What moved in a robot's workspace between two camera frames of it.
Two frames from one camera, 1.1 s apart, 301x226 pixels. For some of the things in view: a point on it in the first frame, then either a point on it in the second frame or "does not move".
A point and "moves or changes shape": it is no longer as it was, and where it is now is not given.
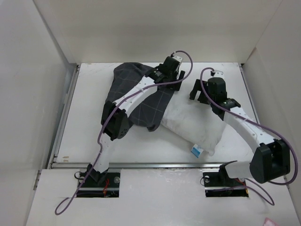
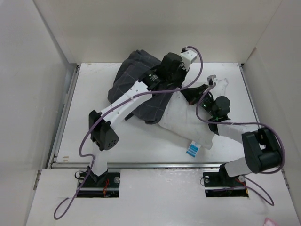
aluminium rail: x=141 y=165 does not move
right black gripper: x=197 y=87 → x=191 y=94
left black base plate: x=99 y=184 does not move
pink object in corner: x=268 y=222 does not move
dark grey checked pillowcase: x=147 y=112 moves or changes shape
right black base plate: x=219 y=184 does not move
